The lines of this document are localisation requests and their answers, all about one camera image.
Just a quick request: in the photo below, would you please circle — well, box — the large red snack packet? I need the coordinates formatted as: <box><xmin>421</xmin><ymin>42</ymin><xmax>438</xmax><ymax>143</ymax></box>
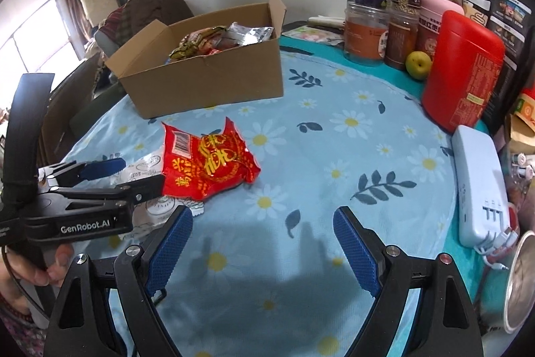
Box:
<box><xmin>161</xmin><ymin>116</ymin><xmax>262</xmax><ymax>202</ymax></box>

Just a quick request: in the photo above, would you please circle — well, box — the black printed pouch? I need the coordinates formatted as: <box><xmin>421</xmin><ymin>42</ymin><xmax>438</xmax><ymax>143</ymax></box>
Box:
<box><xmin>460</xmin><ymin>0</ymin><xmax>535</xmax><ymax>136</ymax></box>

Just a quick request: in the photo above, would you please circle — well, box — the silver foil snack packet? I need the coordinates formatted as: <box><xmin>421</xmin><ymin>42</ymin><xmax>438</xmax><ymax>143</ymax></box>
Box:
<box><xmin>221</xmin><ymin>22</ymin><xmax>274</xmax><ymax>48</ymax></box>

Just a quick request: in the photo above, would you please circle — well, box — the white chopstick packet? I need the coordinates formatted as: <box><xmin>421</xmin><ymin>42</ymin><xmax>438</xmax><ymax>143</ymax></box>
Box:
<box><xmin>308</xmin><ymin>16</ymin><xmax>347</xmax><ymax>29</ymax></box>

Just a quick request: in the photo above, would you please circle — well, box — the red canister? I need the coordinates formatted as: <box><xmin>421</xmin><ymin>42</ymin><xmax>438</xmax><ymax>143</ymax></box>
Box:
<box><xmin>421</xmin><ymin>10</ymin><xmax>506</xmax><ymax>134</ymax></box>

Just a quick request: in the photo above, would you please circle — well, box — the yellow apple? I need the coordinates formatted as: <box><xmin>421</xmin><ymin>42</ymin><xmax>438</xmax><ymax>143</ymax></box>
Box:
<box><xmin>405</xmin><ymin>51</ymin><xmax>433</xmax><ymax>82</ymax></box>

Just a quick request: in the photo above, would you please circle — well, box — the light blue power bank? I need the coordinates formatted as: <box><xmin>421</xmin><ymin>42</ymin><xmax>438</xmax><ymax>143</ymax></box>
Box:
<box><xmin>451</xmin><ymin>125</ymin><xmax>519</xmax><ymax>257</ymax></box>

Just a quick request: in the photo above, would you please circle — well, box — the brown snack packet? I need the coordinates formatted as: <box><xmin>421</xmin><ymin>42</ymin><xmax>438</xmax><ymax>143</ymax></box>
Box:
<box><xmin>169</xmin><ymin>26</ymin><xmax>228</xmax><ymax>61</ymax></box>

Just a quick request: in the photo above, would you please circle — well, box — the wide jar of orange powder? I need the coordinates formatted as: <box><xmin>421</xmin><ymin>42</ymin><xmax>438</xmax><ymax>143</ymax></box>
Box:
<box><xmin>343</xmin><ymin>0</ymin><xmax>391</xmax><ymax>67</ymax></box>

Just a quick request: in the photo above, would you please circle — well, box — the person's left hand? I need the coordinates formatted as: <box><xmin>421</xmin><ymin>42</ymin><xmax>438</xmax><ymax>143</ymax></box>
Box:
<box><xmin>0</xmin><ymin>242</ymin><xmax>76</xmax><ymax>286</ymax></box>

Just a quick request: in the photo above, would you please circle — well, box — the clear plastic bag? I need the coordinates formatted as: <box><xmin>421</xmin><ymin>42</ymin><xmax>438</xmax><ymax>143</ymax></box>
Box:
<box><xmin>499</xmin><ymin>140</ymin><xmax>535</xmax><ymax>215</ymax></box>

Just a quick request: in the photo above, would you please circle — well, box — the floral printed packet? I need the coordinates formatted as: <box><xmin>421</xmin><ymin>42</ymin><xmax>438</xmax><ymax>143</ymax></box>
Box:
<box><xmin>281</xmin><ymin>24</ymin><xmax>345</xmax><ymax>46</ymax></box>

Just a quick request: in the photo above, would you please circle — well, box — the dark green seat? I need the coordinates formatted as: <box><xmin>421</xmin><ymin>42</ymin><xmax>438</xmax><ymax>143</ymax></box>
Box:
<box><xmin>69</xmin><ymin>83</ymin><xmax>126</xmax><ymax>136</ymax></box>

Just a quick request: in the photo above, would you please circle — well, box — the pink canister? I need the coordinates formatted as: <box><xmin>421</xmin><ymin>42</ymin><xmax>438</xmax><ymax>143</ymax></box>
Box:
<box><xmin>418</xmin><ymin>0</ymin><xmax>465</xmax><ymax>59</ymax></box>

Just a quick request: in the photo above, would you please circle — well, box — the white snack packet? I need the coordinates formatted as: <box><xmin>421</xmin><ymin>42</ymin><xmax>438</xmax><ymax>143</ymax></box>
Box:
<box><xmin>113</xmin><ymin>150</ymin><xmax>205</xmax><ymax>236</ymax></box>

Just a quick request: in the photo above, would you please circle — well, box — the grey chair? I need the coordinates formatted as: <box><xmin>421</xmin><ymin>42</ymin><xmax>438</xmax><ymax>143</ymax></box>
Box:
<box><xmin>94</xmin><ymin>28</ymin><xmax>115</xmax><ymax>59</ymax></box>

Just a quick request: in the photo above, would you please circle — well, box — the jar of brown powder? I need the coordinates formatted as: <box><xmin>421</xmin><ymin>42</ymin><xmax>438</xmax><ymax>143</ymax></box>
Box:
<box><xmin>385</xmin><ymin>8</ymin><xmax>420</xmax><ymax>70</ymax></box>

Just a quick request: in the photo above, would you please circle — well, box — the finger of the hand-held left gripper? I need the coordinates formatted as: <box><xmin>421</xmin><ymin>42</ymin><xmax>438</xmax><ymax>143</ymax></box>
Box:
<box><xmin>63</xmin><ymin>174</ymin><xmax>166</xmax><ymax>215</ymax></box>
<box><xmin>39</xmin><ymin>157</ymin><xmax>127</xmax><ymax>190</ymax></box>

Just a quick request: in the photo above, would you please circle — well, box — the brown jacket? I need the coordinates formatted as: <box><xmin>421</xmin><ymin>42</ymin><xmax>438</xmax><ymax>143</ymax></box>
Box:
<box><xmin>125</xmin><ymin>0</ymin><xmax>195</xmax><ymax>33</ymax></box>

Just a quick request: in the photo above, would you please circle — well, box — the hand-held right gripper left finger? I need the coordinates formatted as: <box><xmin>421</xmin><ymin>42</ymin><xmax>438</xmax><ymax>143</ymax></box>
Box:
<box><xmin>44</xmin><ymin>205</ymin><xmax>194</xmax><ymax>357</ymax></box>

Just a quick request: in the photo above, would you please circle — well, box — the brown cardboard box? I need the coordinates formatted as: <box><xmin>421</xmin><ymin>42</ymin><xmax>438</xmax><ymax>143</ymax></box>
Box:
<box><xmin>104</xmin><ymin>0</ymin><xmax>288</xmax><ymax>119</ymax></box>

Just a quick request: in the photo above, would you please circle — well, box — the steel-lined teal cup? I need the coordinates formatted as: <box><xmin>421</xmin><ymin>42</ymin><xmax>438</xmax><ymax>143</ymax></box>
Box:
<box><xmin>502</xmin><ymin>231</ymin><xmax>535</xmax><ymax>335</ymax></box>

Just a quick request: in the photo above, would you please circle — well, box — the purple curtain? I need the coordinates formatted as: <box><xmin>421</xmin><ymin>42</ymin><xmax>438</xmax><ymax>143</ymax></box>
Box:
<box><xmin>56</xmin><ymin>0</ymin><xmax>88</xmax><ymax>57</ymax></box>

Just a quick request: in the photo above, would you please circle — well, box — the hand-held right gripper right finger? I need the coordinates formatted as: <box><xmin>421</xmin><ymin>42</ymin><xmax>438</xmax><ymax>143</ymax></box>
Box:
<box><xmin>333</xmin><ymin>205</ymin><xmax>486</xmax><ymax>357</ymax></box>

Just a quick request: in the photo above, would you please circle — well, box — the stack of brown cardboard sheets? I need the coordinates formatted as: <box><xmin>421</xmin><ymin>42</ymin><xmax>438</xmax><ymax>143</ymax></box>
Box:
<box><xmin>39</xmin><ymin>56</ymin><xmax>101</xmax><ymax>165</ymax></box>

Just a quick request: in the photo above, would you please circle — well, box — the person's left forearm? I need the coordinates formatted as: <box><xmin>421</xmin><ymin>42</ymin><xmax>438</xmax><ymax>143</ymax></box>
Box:
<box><xmin>0</xmin><ymin>290</ymin><xmax>46</xmax><ymax>357</ymax></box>

